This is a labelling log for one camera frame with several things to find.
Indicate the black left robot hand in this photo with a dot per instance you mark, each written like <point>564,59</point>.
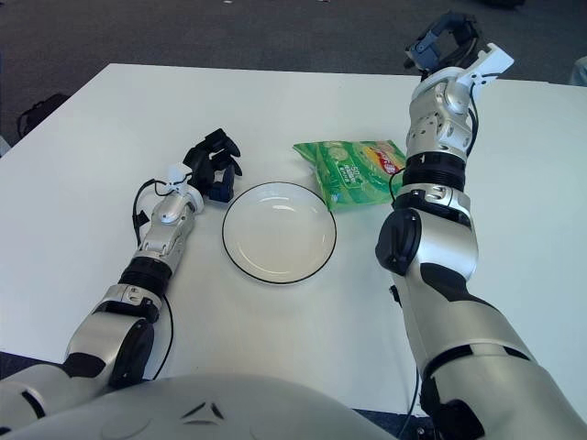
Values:
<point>202,162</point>

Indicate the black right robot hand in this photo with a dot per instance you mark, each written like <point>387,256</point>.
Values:
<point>431,43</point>

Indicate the green snack bag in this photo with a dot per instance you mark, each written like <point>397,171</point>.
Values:
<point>353,176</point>

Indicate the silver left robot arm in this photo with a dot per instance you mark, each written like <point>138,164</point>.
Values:
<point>167,224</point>

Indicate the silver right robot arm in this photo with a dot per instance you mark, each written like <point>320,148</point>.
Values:
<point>440,247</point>

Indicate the white plate with black rim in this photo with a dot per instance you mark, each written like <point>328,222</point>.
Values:
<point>280,234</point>

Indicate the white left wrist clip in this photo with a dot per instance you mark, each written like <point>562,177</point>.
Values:
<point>176,176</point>

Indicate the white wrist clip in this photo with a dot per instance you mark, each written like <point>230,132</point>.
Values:
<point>490,59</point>
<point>176,176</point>

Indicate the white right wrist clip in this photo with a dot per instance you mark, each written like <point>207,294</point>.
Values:
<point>490,59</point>

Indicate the pale grey object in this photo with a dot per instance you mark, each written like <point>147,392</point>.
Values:
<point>580,72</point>

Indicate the black bag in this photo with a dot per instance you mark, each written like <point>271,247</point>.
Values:
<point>43,112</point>

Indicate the white side table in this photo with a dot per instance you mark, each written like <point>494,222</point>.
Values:
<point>3,146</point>

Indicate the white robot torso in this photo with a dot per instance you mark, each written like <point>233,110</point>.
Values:
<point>206,408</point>

